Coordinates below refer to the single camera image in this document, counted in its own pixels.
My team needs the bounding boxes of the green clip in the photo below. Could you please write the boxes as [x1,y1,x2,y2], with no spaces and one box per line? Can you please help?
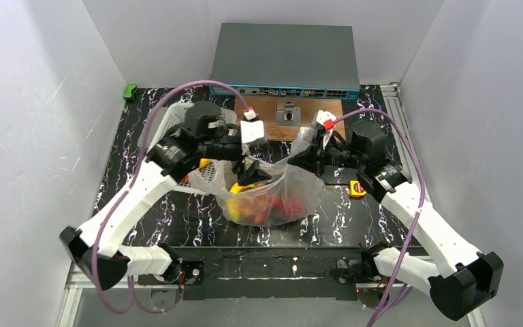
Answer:
[123,84,137,101]

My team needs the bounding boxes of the white plastic basket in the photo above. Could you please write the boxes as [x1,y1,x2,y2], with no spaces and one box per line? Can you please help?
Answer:
[135,102,237,195]

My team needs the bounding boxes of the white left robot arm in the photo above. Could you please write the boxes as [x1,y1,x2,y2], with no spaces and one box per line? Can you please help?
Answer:
[60,101,268,291]

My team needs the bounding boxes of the clear plastic bag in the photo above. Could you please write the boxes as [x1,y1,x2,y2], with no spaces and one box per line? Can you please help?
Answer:
[189,127,325,227]

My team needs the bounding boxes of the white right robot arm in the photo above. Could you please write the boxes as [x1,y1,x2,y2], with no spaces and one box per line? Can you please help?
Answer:
[288,119,504,321]

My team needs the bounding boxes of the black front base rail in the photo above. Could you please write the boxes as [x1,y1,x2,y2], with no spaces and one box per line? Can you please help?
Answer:
[131,245,418,302]

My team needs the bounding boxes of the grey metal bracket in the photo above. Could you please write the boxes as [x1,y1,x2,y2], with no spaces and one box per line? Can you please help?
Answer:
[275,102,302,127]

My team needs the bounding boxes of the yellow tape measure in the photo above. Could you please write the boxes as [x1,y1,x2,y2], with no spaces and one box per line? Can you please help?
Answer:
[349,181,367,199]

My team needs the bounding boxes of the red lychee bunch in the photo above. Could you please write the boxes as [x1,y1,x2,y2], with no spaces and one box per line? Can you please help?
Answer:
[252,196,304,226]

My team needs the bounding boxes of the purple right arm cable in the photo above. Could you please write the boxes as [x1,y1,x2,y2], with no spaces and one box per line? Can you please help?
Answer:
[331,108,427,327]

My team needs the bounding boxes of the grey network switch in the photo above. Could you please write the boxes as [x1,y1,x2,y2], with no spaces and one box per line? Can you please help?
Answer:
[210,22,360,99]

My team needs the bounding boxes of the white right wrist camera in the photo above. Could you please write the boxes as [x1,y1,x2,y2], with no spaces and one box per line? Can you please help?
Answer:
[311,110,336,138]

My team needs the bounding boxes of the wooden board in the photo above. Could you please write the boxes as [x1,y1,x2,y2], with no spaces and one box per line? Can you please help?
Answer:
[244,96,343,141]

